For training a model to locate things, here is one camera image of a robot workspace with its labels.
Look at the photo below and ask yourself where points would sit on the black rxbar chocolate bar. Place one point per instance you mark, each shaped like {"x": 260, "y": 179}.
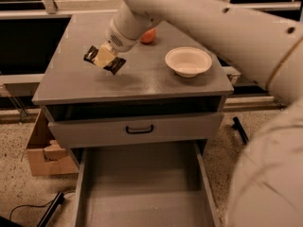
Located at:
{"x": 114, "y": 66}

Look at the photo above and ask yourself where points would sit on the open grey middle drawer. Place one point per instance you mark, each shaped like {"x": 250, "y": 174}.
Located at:
{"x": 145, "y": 185}

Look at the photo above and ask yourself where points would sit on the black drawer handle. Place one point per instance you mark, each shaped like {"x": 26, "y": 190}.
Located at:
{"x": 145, "y": 130}

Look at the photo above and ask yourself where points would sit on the black stand leg left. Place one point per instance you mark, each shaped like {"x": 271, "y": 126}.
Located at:
{"x": 58, "y": 200}

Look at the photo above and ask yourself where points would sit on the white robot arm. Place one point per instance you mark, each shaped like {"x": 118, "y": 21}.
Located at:
{"x": 267, "y": 185}

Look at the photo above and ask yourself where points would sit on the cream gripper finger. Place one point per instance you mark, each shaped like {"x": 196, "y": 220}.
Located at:
{"x": 104, "y": 56}

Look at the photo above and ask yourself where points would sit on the red apple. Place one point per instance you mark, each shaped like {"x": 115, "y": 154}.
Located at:
{"x": 148, "y": 36}

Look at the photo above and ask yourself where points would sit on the brown cardboard box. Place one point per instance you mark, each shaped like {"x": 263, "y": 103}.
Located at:
{"x": 45, "y": 156}

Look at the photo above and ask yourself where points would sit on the grey drawer cabinet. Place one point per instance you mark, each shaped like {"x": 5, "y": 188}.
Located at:
{"x": 74, "y": 89}

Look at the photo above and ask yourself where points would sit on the grey top drawer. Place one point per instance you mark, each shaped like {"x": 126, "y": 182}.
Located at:
{"x": 111, "y": 131}

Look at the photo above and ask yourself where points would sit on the white paper bowl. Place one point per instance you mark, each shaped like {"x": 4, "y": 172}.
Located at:
{"x": 188, "y": 62}

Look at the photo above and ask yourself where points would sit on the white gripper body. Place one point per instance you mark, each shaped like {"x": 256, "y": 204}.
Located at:
{"x": 120, "y": 40}

